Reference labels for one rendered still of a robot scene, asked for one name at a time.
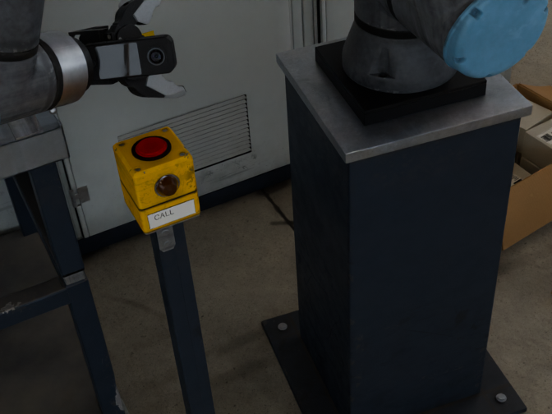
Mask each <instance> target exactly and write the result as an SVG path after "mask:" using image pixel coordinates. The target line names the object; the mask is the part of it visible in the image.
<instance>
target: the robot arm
mask: <svg viewBox="0 0 552 414"><path fill-rule="evenodd" d="M44 1H45V0H0V125H2V124H5V123H8V122H13V121H15V120H19V119H22V118H24V117H29V116H32V115H35V114H38V113H42V112H45V111H49V112H50V113H51V114H54V113H57V107H60V106H65V105H68V104H72V103H74V102H76V101H78V100H79V99H80V98H81V97H82V95H83V94H84V93H85V91H86V90H88V89H89V87H90V86H91V85H112V84H115V83H117V82H120V83H121V84H122V85H124V86H126V87H127V88H128V89H129V91H130V92H131V93H132V94H134V95H136V96H139V97H144V98H170V99H172V98H179V97H182V96H183V95H185V94H186V90H185V88H184V86H183V85H176V84H175V83H174V82H173V81H167V80H165V79H164V78H163V76H162V74H167V73H170V72H171V71H173V69H174V68H175V67H176V65H177V58H176V52H175V47H174V42H173V38H172V37H171V36H170V35H168V34H160V35H152V36H144V35H142V33H141V32H140V30H139V28H138V27H137V26H135V25H148V24H149V22H150V20H151V19H152V14H153V11H154V9H155V8H156V7H157V6H159V5H160V4H161V1H162V0H121V1H120V3H119V5H118V8H119V9H118V10H117V12H116V15H115V21H114V22H113V25H111V27H110V29H108V25H103V26H95V27H91V28H87V29H83V30H76V31H72V32H68V34H65V33H64V32H62V31H58V30H53V31H48V32H43V33H40V31H41V25H42V19H43V13H44ZM547 5H548V0H354V21H353V23H352V27H351V29H350V31H349V33H348V36H347V39H346V41H345V43H344V45H343V52H342V59H343V70H344V71H345V73H346V74H347V76H348V77H349V78H350V79H352V80H353V81H355V82H356V83H357V84H358V85H361V86H364V87H366V88H368V89H371V90H376V91H379V92H385V93H390V94H410V93H417V92H422V91H426V90H431V89H434V88H436V87H438V86H440V85H442V84H444V83H446V82H447V81H449V80H450V79H451V78H452V77H453V76H454V75H455V73H456V71H459V72H461V73H462V74H463V75H465V76H469V77H471V78H484V77H491V76H495V75H498V74H499V73H501V72H503V71H506V70H508V69H509V68H510V67H512V66H513V65H515V64H516V63H517V62H519V61H520V60H521V59H522V58H523V57H524V56H525V54H526V52H527V51H528V50H529V49H531V48H532V47H533V46H534V45H535V43H536V41H537V40H538V39H539V37H540V36H541V33H542V31H543V29H544V27H545V23H546V20H547V16H548V7H547ZM75 35H80V37H79V39H76V38H75Z"/></svg>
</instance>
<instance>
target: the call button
mask: <svg viewBox="0 0 552 414"><path fill-rule="evenodd" d="M167 147H168V146H167V143H166V141H165V140H163V139H160V138H158V137H149V138H145V139H143V140H142V141H140V142H139V143H138V144H137V145H136V153H137V154H138V155H139V156H142V157H146V158H151V157H155V156H158V155H161V154H162V153H163V152H164V151H165V150H166V149H167Z"/></svg>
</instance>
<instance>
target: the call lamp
mask: <svg viewBox="0 0 552 414"><path fill-rule="evenodd" d="M179 186H180V180H179V178H178V176H177V175H175V174H173V173H167V174H164V175H163V176H161V177H159V178H158V179H157V181H156V182H155V184H154V191H155V193H156V194H157V195H158V196H161V197H167V196H172V195H174V194H175V193H176V191H177V189H178V188H179Z"/></svg>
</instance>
